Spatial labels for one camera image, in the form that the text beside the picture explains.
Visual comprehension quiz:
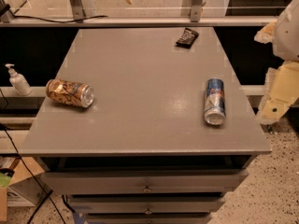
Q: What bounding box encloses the blue silver energy drink can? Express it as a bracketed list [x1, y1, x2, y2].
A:
[204, 77, 226, 126]

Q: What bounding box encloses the black cable on floor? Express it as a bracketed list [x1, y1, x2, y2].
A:
[0, 123, 68, 224]

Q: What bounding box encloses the top grey drawer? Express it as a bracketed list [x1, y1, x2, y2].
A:
[42, 170, 249, 195]

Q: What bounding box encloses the cardboard box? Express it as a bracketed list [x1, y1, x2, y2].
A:
[0, 157, 50, 222]

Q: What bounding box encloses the metal bracket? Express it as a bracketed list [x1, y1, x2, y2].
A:
[190, 0, 203, 22]
[69, 0, 85, 20]

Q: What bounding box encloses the grey drawer cabinet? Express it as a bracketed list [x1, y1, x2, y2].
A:
[20, 26, 273, 224]

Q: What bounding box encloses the right metal bracket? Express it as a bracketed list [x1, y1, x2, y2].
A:
[190, 0, 203, 22]

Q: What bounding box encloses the orange patterned soda can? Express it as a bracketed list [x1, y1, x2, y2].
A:
[46, 79, 95, 108]

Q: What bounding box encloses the white pump dispenser bottle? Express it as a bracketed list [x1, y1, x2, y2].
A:
[6, 63, 32, 96]

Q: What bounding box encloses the bottom grey drawer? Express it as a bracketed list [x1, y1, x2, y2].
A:
[86, 214, 212, 224]

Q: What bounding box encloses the middle grey drawer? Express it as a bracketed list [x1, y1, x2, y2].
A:
[69, 195, 224, 214]

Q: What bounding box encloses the black cable on rail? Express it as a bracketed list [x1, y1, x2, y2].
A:
[12, 14, 108, 24]

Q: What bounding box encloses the green object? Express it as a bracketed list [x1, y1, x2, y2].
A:
[0, 169, 14, 187]

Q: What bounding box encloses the left metal bracket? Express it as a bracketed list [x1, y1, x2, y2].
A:
[69, 0, 85, 20]

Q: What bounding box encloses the grey drawer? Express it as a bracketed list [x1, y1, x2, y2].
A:
[69, 195, 224, 214]
[42, 170, 249, 195]
[86, 214, 212, 224]

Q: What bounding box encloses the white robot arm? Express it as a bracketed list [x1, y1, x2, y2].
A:
[254, 0, 299, 125]

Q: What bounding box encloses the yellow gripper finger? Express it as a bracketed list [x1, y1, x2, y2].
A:
[257, 62, 299, 124]
[254, 21, 277, 44]

